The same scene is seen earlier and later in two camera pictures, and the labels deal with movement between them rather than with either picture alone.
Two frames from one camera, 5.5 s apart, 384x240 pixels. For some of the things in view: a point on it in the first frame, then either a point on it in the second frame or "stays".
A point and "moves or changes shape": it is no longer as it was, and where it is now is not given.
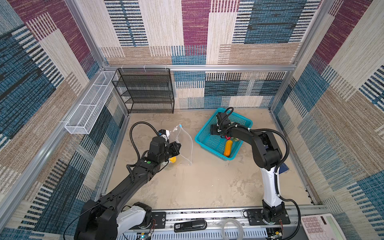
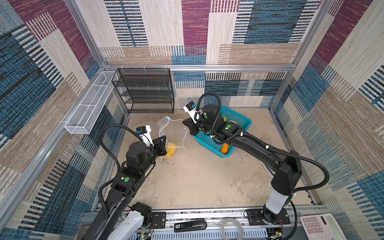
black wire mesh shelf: x=146 y=90 stays
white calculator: x=322 y=227 stays
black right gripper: x=213 y=129 to x=189 y=123
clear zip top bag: x=182 y=136 moves or changes shape
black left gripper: x=175 y=151 to x=159 y=146
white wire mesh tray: x=84 y=118 stays
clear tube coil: x=240 y=227 stays
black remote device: x=197 y=224 stays
